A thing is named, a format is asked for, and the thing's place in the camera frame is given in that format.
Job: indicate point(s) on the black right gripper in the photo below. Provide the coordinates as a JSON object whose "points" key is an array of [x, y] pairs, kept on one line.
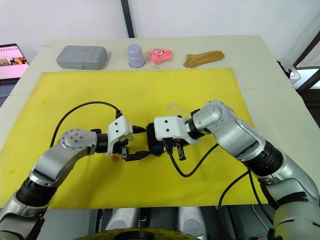
{"points": [[150, 131]]}

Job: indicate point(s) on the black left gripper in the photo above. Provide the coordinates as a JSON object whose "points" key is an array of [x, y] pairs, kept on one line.
{"points": [[120, 150]]}

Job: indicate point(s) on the black fuse box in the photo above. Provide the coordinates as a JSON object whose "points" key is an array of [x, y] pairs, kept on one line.
{"points": [[160, 152]]}

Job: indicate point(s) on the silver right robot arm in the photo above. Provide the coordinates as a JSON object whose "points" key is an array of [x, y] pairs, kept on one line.
{"points": [[237, 132]]}

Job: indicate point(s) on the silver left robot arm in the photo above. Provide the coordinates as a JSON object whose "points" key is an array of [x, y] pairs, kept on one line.
{"points": [[75, 141]]}

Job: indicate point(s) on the small blue fuse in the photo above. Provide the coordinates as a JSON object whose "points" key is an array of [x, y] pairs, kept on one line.
{"points": [[156, 146]]}

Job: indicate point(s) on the clear plastic fuse box cover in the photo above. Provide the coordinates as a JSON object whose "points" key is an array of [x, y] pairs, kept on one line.
{"points": [[175, 108]]}

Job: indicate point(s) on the yellow table mat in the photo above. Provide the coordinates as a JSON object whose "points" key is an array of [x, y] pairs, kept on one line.
{"points": [[112, 186]]}

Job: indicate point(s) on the pink star plush toy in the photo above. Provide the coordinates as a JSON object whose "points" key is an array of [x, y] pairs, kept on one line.
{"points": [[158, 56]]}

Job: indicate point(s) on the lavender plastic cup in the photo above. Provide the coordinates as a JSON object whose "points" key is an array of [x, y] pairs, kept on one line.
{"points": [[136, 56]]}

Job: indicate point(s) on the silver rounded shell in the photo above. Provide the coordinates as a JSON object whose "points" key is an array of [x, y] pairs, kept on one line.
{"points": [[192, 222], [125, 220]]}

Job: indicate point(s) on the brown cloth pouch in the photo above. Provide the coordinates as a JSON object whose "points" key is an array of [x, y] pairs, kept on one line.
{"points": [[202, 58]]}

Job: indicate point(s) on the yellow and black round disc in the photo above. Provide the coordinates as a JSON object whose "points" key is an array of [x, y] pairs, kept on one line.
{"points": [[140, 235]]}

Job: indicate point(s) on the grey plastic tool case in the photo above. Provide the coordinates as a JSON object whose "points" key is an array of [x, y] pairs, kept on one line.
{"points": [[81, 57]]}

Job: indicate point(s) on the black vertical pole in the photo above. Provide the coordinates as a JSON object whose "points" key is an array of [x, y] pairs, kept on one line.
{"points": [[127, 17]]}

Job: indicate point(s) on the open laptop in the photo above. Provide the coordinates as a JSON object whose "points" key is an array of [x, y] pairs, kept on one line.
{"points": [[12, 62]]}

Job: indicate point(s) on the white small device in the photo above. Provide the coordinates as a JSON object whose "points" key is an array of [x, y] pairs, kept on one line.
{"points": [[294, 77]]}

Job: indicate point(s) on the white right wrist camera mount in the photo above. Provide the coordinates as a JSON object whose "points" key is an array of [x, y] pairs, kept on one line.
{"points": [[170, 126]]}

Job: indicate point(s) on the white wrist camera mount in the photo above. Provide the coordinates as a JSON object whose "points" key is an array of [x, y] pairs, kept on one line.
{"points": [[120, 127], [170, 126]]}

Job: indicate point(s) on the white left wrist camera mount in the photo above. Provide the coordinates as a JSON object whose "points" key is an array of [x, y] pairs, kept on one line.
{"points": [[120, 127]]}

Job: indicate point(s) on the dark metal frame bar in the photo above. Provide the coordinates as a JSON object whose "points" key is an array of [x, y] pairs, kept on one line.
{"points": [[307, 51]]}

